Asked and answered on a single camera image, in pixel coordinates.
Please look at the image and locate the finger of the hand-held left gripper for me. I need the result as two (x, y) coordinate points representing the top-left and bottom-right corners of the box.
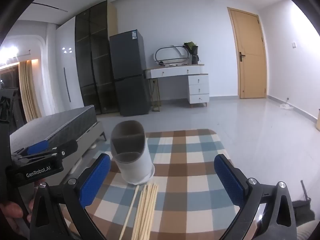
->
(15, 139), (78, 164)
(11, 141), (50, 158)

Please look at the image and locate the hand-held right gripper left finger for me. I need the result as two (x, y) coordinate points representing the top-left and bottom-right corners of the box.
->
(29, 153), (112, 240)

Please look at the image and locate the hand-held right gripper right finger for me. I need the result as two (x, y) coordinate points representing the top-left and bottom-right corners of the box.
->
(214, 154), (298, 240)

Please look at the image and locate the white utensil holder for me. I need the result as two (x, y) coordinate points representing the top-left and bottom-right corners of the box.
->
(110, 120), (155, 186)

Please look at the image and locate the wooden chopstick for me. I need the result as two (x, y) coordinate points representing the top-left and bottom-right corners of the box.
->
(119, 185), (140, 240)

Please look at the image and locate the bunch of wooden chopsticks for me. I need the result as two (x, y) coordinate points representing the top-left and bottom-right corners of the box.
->
(131, 183), (159, 240)

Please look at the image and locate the person's left hand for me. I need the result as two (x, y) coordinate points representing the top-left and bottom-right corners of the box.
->
(0, 198), (34, 220)

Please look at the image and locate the grey mattress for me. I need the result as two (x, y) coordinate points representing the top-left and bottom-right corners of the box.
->
(9, 105), (98, 155)

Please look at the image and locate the checkered tablecloth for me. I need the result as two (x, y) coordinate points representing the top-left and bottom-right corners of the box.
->
(60, 129), (265, 240)

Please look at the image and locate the beige curtain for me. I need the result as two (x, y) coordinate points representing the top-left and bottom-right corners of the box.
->
(19, 60), (42, 123)

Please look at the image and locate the dark window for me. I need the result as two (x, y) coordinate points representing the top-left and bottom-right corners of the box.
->
(0, 64), (20, 90)

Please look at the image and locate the white wardrobe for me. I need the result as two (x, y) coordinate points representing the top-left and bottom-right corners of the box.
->
(55, 16), (84, 111)

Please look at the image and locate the black folded tripod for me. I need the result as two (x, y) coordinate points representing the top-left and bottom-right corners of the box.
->
(292, 179), (316, 228)

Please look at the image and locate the dark glass cabinet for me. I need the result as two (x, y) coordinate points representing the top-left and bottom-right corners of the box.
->
(75, 0), (118, 115)

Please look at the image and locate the dark grey refrigerator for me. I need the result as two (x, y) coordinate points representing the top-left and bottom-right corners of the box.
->
(109, 29), (152, 117)

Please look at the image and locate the white vanity desk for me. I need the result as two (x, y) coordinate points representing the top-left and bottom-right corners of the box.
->
(145, 64), (210, 109)

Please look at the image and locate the gold metal stool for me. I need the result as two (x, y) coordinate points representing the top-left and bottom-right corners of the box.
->
(148, 78), (162, 112)

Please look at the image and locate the wooden door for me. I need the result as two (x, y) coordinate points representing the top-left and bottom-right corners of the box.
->
(227, 7), (267, 99)

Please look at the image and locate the flower bouquet in dark wrap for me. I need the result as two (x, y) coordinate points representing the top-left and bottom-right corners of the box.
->
(184, 41), (200, 65)

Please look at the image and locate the oval vanity mirror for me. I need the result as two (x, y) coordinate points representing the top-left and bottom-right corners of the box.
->
(153, 45), (192, 67)

